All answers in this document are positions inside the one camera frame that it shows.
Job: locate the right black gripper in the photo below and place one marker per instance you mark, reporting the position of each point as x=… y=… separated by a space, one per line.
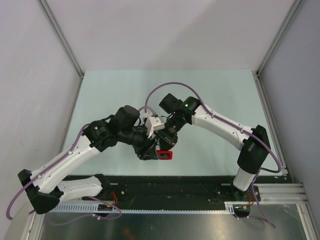
x=167 y=141

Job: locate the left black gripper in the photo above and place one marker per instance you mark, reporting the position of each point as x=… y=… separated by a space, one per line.
x=147 y=150

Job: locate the red sunglasses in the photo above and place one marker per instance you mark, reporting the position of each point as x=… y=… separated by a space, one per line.
x=164 y=155

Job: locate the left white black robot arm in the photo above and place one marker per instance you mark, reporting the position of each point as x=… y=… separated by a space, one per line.
x=45 y=187

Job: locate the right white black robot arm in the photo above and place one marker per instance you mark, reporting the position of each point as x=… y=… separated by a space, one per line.
x=253 y=143

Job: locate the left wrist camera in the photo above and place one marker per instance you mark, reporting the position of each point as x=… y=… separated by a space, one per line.
x=152 y=123

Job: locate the white cable duct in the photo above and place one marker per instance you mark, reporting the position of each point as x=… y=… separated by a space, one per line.
x=99 y=208

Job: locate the aluminium rail frame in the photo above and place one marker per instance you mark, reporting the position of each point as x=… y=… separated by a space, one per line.
x=284 y=212

